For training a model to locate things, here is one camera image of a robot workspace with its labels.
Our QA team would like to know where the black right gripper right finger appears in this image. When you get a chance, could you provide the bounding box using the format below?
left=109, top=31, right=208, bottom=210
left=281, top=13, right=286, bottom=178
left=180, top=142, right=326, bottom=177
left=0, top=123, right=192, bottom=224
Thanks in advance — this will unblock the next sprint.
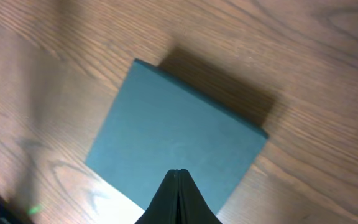
left=177, top=169, right=221, bottom=224

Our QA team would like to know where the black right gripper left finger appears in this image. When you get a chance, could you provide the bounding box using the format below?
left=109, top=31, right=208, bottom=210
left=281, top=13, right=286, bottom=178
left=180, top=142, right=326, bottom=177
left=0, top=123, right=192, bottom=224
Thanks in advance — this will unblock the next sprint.
left=135, top=170, right=178, bottom=224

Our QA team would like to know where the black box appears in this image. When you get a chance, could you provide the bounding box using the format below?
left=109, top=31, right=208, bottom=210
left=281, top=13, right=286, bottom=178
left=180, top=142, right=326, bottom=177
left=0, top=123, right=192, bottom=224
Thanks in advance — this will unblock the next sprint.
left=85, top=60, right=268, bottom=213

